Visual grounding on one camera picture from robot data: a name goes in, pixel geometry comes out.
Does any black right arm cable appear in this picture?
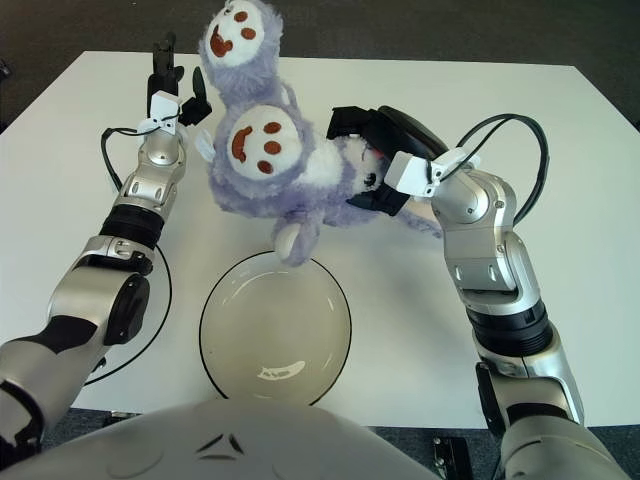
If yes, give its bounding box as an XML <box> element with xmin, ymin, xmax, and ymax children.
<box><xmin>439</xmin><ymin>113</ymin><xmax>554</xmax><ymax>224</ymax></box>

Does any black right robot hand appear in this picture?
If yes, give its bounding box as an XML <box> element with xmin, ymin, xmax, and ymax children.
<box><xmin>327</xmin><ymin>104</ymin><xmax>482</xmax><ymax>217</ymax></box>

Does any white plate with black rim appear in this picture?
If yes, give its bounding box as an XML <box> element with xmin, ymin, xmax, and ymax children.
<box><xmin>198</xmin><ymin>249</ymin><xmax>353</xmax><ymax>407</ymax></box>

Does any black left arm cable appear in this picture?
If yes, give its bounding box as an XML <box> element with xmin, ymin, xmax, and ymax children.
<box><xmin>82</xmin><ymin>126</ymin><xmax>174</xmax><ymax>387</ymax></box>

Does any black metal bracket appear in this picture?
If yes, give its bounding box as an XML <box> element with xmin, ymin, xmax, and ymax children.
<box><xmin>432</xmin><ymin>437</ymin><xmax>474</xmax><ymax>480</ymax></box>

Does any purple plush bunny doll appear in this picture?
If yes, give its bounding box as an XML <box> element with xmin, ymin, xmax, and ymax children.
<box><xmin>198</xmin><ymin>0</ymin><xmax>444</xmax><ymax>269</ymax></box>

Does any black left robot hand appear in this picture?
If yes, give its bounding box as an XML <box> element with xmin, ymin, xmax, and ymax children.
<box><xmin>138</xmin><ymin>32</ymin><xmax>211</xmax><ymax>136</ymax></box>

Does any grey robot torso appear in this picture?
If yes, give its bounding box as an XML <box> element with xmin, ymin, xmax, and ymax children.
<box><xmin>0</xmin><ymin>397</ymin><xmax>436</xmax><ymax>480</ymax></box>

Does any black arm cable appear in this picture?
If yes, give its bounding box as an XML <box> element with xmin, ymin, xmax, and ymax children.
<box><xmin>439</xmin><ymin>113</ymin><xmax>554</xmax><ymax>224</ymax></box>
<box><xmin>82</xmin><ymin>126</ymin><xmax>174</xmax><ymax>387</ymax></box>

